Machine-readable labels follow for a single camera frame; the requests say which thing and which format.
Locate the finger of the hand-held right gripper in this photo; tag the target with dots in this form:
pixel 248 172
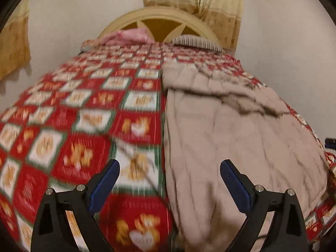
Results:
pixel 331 142

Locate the beige quilted puffer jacket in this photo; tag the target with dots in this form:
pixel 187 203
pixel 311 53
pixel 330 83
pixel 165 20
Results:
pixel 223 126

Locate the red bear-print bedspread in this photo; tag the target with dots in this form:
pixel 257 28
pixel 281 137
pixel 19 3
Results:
pixel 86 118

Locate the beige floral side curtain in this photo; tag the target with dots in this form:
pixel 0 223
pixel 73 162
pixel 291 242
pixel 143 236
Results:
pixel 15 44

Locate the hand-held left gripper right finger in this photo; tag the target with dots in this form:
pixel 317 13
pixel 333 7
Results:
pixel 235 186

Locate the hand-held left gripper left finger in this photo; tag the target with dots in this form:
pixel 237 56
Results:
pixel 103 186

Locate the striped pillow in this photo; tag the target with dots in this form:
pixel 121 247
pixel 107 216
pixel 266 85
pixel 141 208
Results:
pixel 194 40

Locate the cream arched bed headboard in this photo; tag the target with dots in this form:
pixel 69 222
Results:
pixel 157 14

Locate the pink pillow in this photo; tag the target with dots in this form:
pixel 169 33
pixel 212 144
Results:
pixel 131 34

